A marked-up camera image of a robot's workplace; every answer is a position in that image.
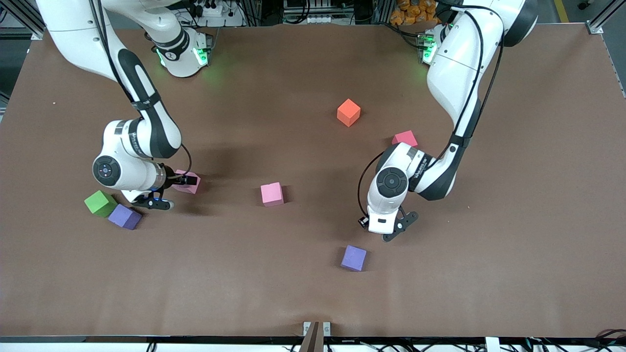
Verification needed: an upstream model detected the dark pink foam cube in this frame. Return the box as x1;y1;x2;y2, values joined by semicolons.
391;130;419;148

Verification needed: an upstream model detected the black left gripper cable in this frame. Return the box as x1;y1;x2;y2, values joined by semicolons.
358;10;504;220

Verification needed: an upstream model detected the brown wooden post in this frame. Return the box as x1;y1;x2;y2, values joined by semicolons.
299;322;321;352

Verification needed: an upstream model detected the orange bag pile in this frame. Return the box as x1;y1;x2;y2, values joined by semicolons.
390;0;443;26

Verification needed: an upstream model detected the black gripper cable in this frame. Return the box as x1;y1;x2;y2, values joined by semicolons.
88;0;192;176
358;10;504;220

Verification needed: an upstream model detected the purple foam cube with dents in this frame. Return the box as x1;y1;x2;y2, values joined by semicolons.
108;203;143;231

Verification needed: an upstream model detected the green foam cube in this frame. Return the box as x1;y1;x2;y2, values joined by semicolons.
84;190;118;218

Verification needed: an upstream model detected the silver mounting bracket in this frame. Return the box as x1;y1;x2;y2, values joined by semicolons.
302;321;332;338

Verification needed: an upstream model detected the aluminium frame profile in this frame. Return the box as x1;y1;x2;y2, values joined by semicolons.
0;0;45;41
587;0;626;35

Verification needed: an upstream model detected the grey equipment rack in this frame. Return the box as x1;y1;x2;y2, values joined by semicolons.
281;0;345;25

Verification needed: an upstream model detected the orange foam cube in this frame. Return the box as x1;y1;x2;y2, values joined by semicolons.
336;98;361;128

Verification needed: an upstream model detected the smooth purple foam cube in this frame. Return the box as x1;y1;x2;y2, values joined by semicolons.
340;245;367;272

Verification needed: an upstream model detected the white power strip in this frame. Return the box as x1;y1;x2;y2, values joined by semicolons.
188;0;245;27

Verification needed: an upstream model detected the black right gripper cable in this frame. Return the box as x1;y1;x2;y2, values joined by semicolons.
88;0;192;176

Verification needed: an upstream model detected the light pink foam cube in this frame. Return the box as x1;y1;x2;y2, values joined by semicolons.
171;169;201;195
260;182;285;208

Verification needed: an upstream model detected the brown table mat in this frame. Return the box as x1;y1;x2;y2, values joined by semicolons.
0;24;626;339

